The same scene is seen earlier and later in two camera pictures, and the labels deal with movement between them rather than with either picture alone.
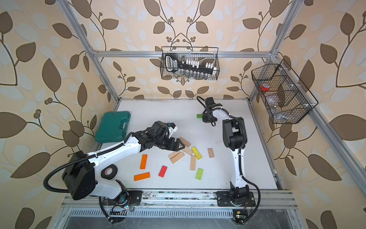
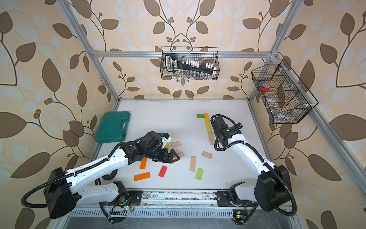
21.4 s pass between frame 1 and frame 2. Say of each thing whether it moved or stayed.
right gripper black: moved
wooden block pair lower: stayed
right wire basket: stayed
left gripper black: moved
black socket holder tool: stayed
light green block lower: stayed
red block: stayed
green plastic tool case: stayed
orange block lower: stayed
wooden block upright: stayed
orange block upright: stayed
